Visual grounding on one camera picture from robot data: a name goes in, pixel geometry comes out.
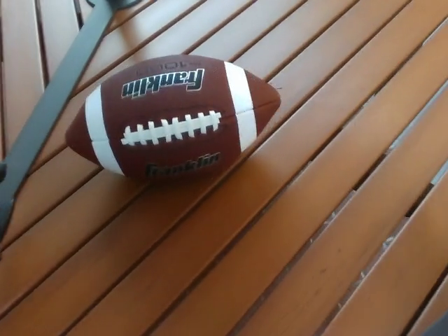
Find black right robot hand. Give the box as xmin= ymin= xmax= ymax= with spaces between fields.
xmin=416 ymin=314 xmax=448 ymax=336

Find brown Franklin football white laces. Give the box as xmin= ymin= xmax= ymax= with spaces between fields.
xmin=65 ymin=55 xmax=282 ymax=182

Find wood slat table dark frame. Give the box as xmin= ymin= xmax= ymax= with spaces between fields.
xmin=0 ymin=0 xmax=95 ymax=155
xmin=0 ymin=0 xmax=448 ymax=336

